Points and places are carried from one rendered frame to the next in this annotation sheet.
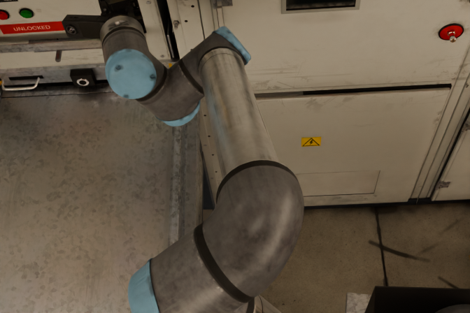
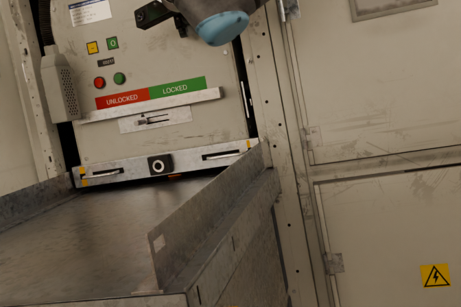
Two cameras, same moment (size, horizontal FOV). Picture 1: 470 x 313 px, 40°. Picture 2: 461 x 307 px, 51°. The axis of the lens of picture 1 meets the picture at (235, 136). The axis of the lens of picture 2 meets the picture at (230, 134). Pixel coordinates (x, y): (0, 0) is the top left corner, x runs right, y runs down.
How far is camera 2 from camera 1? 1.25 m
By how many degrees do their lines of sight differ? 55
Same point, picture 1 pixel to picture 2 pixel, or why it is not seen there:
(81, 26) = (149, 8)
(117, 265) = (112, 249)
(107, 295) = (75, 268)
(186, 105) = not seen: outside the picture
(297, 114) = (403, 209)
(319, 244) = not seen: outside the picture
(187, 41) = (261, 88)
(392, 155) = not seen: outside the picture
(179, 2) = (250, 30)
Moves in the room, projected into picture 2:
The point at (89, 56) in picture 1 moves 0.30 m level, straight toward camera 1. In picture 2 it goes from (169, 140) to (174, 149)
